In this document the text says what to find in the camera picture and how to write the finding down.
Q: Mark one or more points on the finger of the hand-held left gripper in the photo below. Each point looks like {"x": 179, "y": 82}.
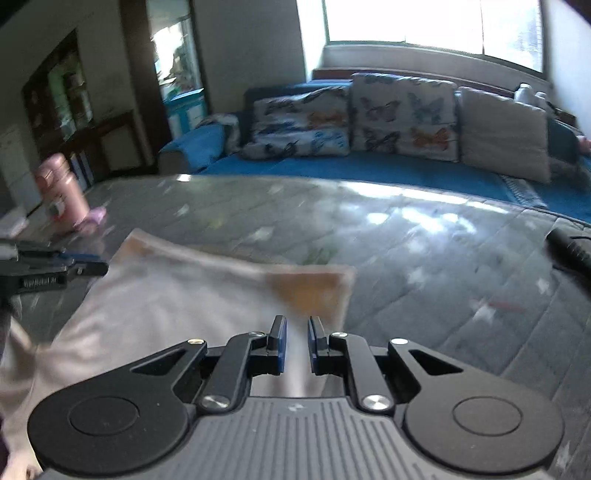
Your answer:
{"x": 87, "y": 268}

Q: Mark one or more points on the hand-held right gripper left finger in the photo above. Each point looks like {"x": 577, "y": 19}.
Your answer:
{"x": 281, "y": 344}

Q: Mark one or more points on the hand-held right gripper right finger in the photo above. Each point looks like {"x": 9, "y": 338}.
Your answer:
{"x": 315, "y": 344}

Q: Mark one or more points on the cream knit pants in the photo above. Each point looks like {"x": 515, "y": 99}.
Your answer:
{"x": 161, "y": 295}

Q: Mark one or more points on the pink cloth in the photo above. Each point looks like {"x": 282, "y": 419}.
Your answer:
{"x": 90, "y": 220}

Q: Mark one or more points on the pink thermos bottle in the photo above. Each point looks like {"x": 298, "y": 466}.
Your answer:
{"x": 62, "y": 189}

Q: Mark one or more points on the dark wooden cabinet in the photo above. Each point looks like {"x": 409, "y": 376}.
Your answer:
{"x": 106, "y": 138}

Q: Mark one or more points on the blue sofa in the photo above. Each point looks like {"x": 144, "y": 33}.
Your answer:
{"x": 286, "y": 168}

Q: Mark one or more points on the blue and white cabinet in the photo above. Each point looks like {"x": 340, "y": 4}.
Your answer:
{"x": 184, "y": 113}

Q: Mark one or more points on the grey cloth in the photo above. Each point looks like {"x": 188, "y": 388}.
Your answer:
{"x": 221, "y": 131}

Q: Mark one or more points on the butterfly print cushion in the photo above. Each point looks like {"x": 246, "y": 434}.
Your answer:
{"x": 401, "y": 115}
{"x": 300, "y": 124}

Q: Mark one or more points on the black remote control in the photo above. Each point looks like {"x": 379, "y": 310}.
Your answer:
{"x": 570, "y": 249}

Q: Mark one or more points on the plain grey cushion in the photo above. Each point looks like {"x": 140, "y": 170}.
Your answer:
{"x": 503, "y": 134}

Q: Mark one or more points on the panda plush toy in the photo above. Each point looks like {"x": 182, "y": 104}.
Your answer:
{"x": 524, "y": 93}

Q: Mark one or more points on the white and black plush toy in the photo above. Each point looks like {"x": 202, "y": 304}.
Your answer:
{"x": 542, "y": 100}

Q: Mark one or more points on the pink plush toy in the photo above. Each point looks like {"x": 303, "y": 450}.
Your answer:
{"x": 585, "y": 145}

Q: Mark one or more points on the window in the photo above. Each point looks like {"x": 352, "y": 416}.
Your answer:
{"x": 415, "y": 21}

